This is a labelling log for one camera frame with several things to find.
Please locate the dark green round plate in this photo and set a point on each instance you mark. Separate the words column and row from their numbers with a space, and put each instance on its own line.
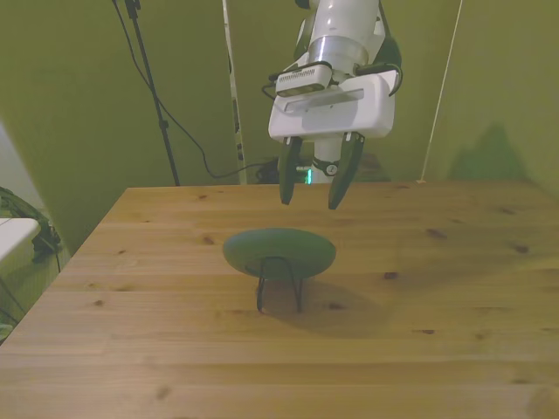
column 279, row 246

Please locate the black box with green light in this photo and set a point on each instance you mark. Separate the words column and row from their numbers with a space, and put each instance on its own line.
column 271, row 172

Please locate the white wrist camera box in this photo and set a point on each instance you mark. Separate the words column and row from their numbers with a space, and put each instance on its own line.
column 303, row 80

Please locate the black tripod pole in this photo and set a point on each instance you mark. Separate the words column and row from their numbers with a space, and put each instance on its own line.
column 150, row 78

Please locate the white partition post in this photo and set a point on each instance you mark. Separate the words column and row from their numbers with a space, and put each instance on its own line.
column 228, row 43

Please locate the white side table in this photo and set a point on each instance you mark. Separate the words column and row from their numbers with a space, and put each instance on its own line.
column 13, row 235

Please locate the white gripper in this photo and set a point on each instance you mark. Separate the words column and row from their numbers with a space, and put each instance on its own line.
column 340, row 118

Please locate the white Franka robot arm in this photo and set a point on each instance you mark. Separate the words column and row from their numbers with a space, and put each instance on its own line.
column 345, row 22

